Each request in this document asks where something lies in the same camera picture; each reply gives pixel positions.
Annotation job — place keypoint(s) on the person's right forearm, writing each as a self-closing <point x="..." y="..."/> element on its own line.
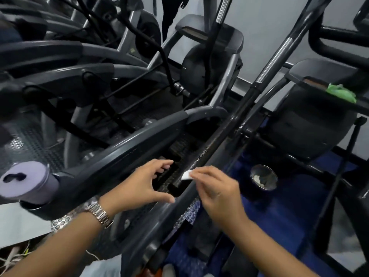
<point x="268" y="250"/>

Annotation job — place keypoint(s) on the person's right hand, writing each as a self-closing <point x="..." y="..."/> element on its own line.
<point x="220" y="199"/>

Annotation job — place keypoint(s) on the person's left forearm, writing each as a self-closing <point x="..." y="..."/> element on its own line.
<point x="57" y="245"/>

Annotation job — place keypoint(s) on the person's left hand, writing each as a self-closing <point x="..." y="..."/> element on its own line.
<point x="135" y="187"/>

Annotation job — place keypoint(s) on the crumpled paper scrap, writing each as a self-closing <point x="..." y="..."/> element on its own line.
<point x="261" y="180"/>

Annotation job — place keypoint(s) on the black elliptical trainer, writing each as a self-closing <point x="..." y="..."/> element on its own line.
<point x="311" y="126"/>

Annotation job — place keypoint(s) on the person's left thumb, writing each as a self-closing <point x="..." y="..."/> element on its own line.
<point x="157" y="197"/>

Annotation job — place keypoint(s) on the black silhouette wall decal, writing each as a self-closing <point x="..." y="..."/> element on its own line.
<point x="171" y="14"/>

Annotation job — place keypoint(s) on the round metal dish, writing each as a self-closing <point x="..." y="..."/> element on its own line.
<point x="269" y="173"/>

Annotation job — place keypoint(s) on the green cloth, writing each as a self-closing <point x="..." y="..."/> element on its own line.
<point x="341" y="93"/>

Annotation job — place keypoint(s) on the silver metal wristwatch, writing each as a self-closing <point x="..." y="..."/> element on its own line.
<point x="99" y="214"/>

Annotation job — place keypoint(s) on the grey elliptical trainer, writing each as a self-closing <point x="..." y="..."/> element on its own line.
<point x="57" y="80"/>
<point x="207" y="69"/>
<point x="147" y="34"/>

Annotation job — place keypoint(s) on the person's right thumb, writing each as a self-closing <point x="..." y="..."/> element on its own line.
<point x="197" y="184"/>

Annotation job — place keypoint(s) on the small white wipe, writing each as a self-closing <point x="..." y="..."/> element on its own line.
<point x="186" y="175"/>

